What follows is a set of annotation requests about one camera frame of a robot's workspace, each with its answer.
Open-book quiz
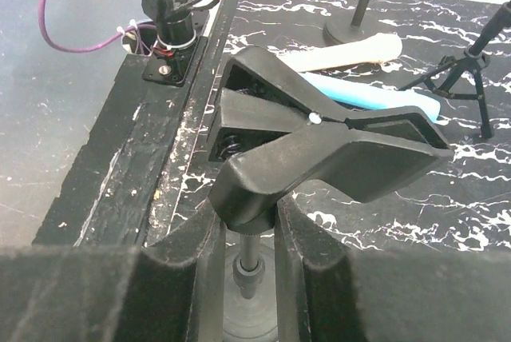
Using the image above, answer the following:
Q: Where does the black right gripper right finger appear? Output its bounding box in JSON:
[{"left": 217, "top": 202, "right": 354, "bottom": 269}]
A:
[{"left": 275, "top": 197, "right": 510, "bottom": 341}]

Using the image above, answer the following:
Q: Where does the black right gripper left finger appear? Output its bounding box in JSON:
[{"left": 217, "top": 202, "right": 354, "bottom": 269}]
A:
[{"left": 1, "top": 202, "right": 225, "bottom": 341}]

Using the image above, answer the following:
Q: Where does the black round-base clamp stand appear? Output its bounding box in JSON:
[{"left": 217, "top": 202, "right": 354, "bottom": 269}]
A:
[{"left": 208, "top": 46, "right": 453, "bottom": 341}]

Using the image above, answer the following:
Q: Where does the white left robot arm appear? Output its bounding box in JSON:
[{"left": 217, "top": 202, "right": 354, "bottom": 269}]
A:
[{"left": 141, "top": 0, "right": 205, "bottom": 87}]

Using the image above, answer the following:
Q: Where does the black small tripod stand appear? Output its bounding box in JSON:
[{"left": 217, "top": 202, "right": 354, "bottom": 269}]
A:
[{"left": 397, "top": 0, "right": 511, "bottom": 140}]

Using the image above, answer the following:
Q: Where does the black left clamp stand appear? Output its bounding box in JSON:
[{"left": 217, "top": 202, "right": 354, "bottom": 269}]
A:
[{"left": 323, "top": 0, "right": 384, "bottom": 46}]

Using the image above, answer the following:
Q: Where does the blue toy microphone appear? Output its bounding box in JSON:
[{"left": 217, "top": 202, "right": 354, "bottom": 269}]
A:
[{"left": 300, "top": 73, "right": 441, "bottom": 121}]

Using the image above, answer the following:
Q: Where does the pink toy microphone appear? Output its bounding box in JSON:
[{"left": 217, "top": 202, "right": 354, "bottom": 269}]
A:
[{"left": 278, "top": 33, "right": 403, "bottom": 73}]

